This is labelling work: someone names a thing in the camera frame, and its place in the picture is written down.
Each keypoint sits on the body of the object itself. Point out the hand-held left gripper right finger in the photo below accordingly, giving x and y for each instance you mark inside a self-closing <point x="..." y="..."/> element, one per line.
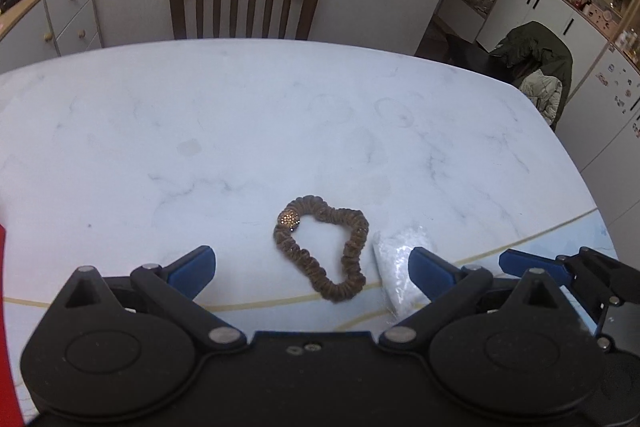
<point x="430" y="271"/>

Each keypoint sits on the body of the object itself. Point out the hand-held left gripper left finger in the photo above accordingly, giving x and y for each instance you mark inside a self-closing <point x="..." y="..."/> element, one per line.
<point x="192" y="268"/>

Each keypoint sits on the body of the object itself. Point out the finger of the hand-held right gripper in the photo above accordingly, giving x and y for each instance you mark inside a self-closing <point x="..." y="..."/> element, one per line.
<point x="530" y="263"/>
<point x="470" y="268"/>

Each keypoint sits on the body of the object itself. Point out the white crystal bag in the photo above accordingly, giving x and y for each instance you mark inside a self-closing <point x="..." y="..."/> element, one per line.
<point x="395" y="267"/>

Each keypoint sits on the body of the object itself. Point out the brown scrunchie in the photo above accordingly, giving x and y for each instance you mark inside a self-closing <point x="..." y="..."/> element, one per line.
<point x="357" y="237"/>

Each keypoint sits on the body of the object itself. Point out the red cardboard box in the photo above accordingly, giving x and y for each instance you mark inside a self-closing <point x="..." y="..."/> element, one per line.
<point x="6" y="332"/>

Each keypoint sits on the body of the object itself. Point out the light puffer jacket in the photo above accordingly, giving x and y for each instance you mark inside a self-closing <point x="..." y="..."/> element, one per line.
<point x="542" y="89"/>

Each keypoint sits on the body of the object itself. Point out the dark green jacket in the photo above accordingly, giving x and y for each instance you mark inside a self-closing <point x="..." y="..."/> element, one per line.
<point x="540" y="47"/>

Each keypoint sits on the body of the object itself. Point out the wooden side cabinet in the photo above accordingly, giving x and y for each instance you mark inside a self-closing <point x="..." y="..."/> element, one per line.
<point x="70" y="7"/>

